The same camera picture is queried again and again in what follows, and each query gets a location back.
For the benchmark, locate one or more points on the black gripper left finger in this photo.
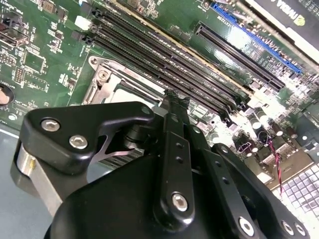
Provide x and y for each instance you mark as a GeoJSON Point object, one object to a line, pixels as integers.
{"type": "Point", "coordinates": [62, 129]}

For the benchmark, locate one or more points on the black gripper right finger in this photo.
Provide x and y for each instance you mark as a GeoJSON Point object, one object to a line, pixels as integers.
{"type": "Point", "coordinates": [224, 174]}

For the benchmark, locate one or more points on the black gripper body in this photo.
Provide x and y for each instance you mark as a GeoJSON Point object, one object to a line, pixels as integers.
{"type": "Point", "coordinates": [107, 214]}

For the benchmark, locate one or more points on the metal socket cover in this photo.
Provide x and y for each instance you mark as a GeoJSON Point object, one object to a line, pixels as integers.
{"type": "Point", "coordinates": [104, 90]}

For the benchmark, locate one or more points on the silver CPU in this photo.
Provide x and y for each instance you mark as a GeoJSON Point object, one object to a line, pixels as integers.
{"type": "Point", "coordinates": [135, 96]}

